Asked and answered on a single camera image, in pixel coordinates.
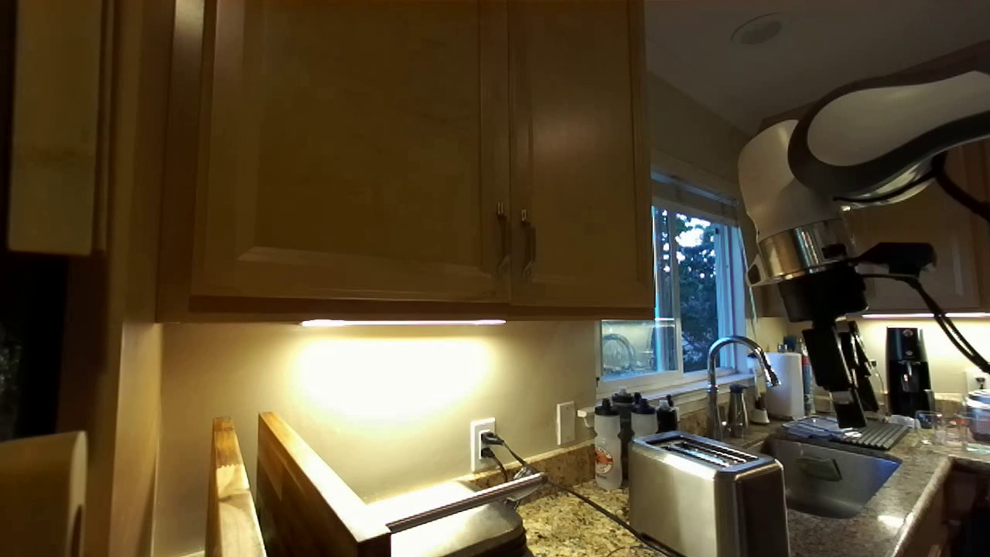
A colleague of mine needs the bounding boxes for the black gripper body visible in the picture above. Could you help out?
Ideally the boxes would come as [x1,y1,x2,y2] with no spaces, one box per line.
[775,240,941,400]

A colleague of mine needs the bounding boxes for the door metal handle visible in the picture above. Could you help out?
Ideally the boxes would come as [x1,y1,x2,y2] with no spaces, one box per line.
[496,207,514,274]
[518,209,537,274]

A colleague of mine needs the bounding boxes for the wooden cabinet door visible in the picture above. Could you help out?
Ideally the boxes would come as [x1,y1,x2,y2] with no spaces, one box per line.
[511,0,652,319]
[195,0,507,302]

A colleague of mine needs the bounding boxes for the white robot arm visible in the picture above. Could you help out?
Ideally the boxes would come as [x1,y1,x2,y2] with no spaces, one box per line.
[739,51,990,428]

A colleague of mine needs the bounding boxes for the under-cabinet light strip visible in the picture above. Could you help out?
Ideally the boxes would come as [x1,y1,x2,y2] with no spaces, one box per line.
[300,314,507,330]

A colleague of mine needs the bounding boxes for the paper towel roll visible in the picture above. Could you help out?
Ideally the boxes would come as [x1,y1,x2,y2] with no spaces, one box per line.
[768,352,803,421]

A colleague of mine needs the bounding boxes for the black coffee grinder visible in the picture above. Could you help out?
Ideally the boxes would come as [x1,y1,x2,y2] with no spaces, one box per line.
[885,327,931,415]

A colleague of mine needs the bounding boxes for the kitchen sink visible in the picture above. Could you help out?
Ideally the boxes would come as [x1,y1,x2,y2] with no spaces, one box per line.
[762,432,899,521]

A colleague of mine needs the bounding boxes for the chrome kitchen faucet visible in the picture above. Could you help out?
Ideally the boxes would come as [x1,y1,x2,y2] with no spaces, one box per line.
[705,334,775,438]

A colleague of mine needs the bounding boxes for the kitchen window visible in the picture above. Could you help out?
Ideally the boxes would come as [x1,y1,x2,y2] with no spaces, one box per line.
[597,176,749,393]

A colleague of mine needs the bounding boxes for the dark bottle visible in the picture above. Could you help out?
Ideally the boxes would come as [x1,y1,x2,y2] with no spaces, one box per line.
[655,396,680,432]

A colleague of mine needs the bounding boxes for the silver toaster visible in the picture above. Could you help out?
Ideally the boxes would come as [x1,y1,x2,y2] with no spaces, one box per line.
[628,432,789,557]

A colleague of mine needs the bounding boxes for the white bottle black cap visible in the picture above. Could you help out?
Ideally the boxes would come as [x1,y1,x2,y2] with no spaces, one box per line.
[595,400,625,488]

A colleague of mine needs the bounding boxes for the wooden cutting board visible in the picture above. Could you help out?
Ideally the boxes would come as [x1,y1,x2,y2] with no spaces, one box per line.
[255,412,389,557]

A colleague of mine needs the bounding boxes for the white light switch plate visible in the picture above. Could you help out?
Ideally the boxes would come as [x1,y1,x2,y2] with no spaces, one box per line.
[554,403,576,444]

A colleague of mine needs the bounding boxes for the black power cable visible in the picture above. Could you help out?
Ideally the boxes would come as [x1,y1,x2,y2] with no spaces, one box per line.
[478,429,661,557]

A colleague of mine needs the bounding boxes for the wall power outlet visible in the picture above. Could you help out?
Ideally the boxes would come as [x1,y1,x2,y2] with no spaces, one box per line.
[466,417,499,473]

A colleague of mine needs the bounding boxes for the wooden cabinet frame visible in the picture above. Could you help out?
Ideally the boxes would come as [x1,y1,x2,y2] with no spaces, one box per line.
[150,0,661,326]

